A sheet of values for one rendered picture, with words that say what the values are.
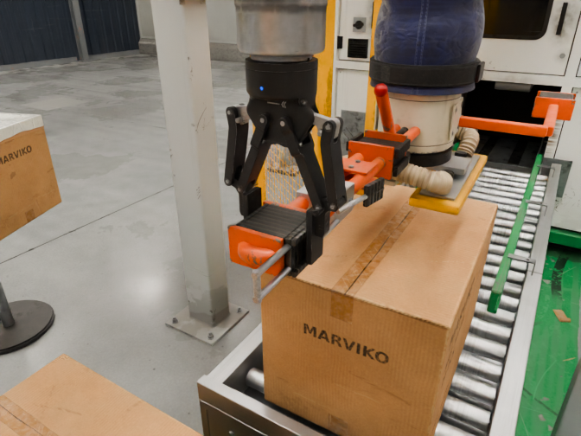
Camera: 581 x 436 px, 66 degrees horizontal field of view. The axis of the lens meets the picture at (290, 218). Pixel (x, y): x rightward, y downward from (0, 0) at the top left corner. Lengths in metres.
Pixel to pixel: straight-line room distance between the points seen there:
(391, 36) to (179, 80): 1.05
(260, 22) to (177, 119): 1.45
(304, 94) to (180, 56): 1.36
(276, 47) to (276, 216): 0.20
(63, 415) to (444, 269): 0.97
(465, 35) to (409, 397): 0.71
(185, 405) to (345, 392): 1.05
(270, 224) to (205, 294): 1.68
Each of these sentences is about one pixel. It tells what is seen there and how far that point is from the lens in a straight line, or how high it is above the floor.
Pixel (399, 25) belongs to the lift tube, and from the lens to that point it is 0.95.
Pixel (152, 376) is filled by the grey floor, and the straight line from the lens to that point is 2.13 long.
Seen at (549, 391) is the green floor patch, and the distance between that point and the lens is 2.26.
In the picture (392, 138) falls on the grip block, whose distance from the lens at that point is 0.86.
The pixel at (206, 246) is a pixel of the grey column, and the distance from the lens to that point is 2.04.
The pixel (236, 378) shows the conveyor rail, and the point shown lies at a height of 0.56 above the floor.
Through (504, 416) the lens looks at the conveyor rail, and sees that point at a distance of 1.24.
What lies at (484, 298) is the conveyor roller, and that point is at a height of 0.53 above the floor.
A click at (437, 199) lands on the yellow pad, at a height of 1.10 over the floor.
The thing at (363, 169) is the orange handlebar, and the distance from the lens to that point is 0.72.
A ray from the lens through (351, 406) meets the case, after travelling 1.07.
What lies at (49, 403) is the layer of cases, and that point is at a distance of 1.37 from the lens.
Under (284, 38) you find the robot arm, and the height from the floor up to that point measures 1.43.
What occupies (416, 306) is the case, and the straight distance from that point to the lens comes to 0.88.
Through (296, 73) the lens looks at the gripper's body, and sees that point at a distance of 0.46.
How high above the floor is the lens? 1.47
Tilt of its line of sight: 26 degrees down
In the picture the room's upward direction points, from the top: straight up
